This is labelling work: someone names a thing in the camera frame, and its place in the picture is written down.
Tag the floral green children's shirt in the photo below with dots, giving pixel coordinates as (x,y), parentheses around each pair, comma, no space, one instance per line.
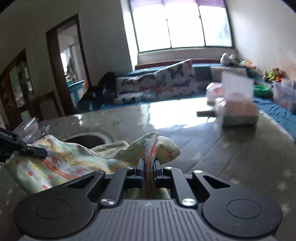
(68,161)

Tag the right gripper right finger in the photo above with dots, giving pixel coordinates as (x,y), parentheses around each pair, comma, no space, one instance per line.
(174,180)

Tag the metal tray container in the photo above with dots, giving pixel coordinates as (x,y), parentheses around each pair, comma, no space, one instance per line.
(32,130)

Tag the colourful plush toys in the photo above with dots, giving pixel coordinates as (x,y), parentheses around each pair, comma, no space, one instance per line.
(276,74)

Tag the pink wipes pack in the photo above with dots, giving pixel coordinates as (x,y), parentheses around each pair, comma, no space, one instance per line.
(213,91)

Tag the white plush toy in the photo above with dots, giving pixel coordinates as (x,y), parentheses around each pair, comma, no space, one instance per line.
(229,60)

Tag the green plastic bowl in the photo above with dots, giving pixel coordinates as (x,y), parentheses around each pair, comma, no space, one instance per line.
(261,91)

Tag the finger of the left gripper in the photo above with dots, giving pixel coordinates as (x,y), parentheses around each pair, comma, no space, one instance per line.
(27,150)

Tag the clear plastic storage box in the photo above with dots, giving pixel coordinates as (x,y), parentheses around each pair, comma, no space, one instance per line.
(284,94)

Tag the black bag on sofa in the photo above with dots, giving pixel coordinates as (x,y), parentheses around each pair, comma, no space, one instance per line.
(97,95)

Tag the tissue pack with white tissue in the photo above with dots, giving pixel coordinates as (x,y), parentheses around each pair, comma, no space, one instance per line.
(236,108)

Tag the window with green frame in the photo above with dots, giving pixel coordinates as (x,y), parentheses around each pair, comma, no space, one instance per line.
(160,25)

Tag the dark remote on table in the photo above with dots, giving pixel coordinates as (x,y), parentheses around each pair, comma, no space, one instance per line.
(206,113)

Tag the blue white cabinet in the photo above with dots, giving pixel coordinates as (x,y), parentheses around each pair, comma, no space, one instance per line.
(77,90)

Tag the butterfly print cushion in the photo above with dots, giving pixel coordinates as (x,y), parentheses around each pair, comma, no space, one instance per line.
(174,81)

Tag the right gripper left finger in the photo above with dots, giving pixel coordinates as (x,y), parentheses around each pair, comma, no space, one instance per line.
(117,184)

